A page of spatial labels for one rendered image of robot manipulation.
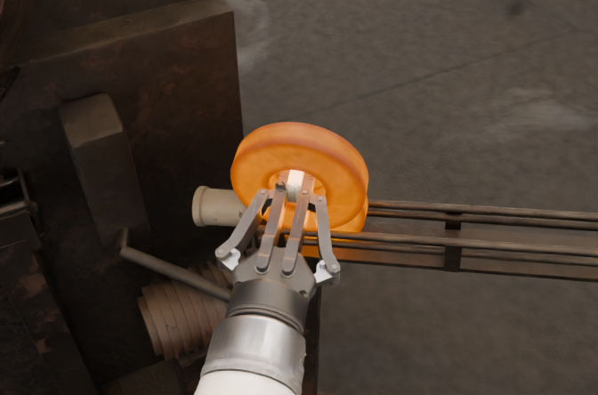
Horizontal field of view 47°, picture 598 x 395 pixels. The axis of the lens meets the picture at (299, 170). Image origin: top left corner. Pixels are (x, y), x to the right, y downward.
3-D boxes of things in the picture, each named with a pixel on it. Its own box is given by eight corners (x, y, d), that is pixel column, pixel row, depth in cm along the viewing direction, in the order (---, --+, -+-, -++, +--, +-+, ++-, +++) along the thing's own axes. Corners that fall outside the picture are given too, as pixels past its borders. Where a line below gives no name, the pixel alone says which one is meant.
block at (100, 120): (89, 208, 115) (52, 100, 98) (135, 193, 118) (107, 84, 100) (104, 254, 109) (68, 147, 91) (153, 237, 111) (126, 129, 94)
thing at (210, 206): (207, 204, 106) (199, 177, 102) (263, 207, 104) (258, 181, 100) (197, 234, 102) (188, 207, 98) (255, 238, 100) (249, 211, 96)
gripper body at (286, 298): (222, 345, 67) (242, 266, 73) (307, 358, 66) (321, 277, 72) (214, 307, 62) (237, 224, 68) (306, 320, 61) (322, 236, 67)
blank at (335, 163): (225, 116, 75) (217, 138, 73) (366, 124, 72) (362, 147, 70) (248, 205, 87) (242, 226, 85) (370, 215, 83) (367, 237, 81)
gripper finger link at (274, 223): (270, 290, 69) (256, 288, 69) (287, 204, 76) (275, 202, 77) (269, 269, 66) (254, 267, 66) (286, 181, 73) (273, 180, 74)
